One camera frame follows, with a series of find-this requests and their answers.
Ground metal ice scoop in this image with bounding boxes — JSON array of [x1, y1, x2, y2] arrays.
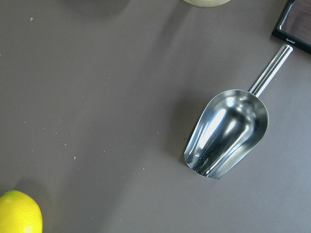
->
[[184, 44, 293, 179]]

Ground wooden cup stand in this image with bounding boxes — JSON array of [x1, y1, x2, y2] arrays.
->
[[184, 0, 230, 8]]

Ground yellow lemon outer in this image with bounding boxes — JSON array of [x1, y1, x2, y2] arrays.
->
[[0, 190, 43, 233]]

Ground wine glass rack tray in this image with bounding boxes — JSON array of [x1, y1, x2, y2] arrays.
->
[[272, 0, 311, 53]]

